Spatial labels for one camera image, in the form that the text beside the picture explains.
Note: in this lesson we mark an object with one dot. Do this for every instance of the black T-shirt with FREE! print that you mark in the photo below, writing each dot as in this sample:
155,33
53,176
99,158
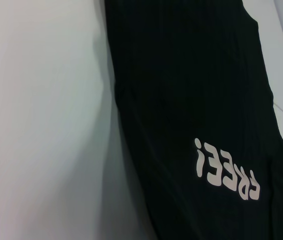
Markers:
194,100

